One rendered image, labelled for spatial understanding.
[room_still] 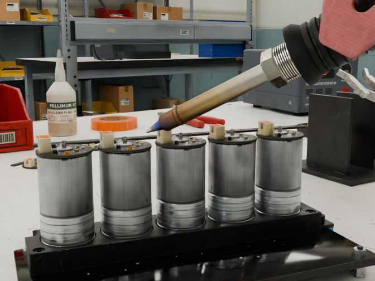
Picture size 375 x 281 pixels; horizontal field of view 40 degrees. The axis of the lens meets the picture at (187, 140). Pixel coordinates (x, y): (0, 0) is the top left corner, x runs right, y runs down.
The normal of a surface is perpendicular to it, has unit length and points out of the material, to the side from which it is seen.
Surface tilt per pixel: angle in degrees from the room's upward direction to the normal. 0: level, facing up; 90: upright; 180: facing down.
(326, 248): 0
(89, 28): 90
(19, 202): 0
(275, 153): 90
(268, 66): 91
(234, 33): 90
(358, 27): 100
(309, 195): 0
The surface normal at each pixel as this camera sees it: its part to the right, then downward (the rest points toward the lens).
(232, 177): -0.01, 0.19
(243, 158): 0.41, 0.18
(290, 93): -0.90, 0.08
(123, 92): 0.68, 0.15
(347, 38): -0.45, 0.33
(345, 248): 0.00, -0.98
